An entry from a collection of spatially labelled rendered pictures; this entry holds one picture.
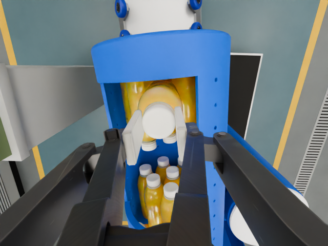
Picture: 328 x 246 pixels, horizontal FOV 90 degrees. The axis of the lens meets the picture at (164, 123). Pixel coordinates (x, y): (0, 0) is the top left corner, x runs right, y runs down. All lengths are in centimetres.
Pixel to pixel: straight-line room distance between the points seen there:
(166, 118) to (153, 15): 43
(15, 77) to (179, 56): 61
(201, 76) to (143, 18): 35
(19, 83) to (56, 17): 107
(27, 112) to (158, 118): 64
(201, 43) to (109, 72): 15
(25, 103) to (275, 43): 169
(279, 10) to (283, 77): 51
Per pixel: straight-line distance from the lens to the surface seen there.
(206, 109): 28
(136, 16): 58
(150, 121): 19
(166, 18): 57
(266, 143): 193
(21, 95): 76
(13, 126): 72
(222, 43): 31
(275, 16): 174
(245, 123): 157
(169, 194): 44
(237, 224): 75
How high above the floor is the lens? 148
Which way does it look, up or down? 71 degrees down
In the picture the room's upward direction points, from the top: 178 degrees counter-clockwise
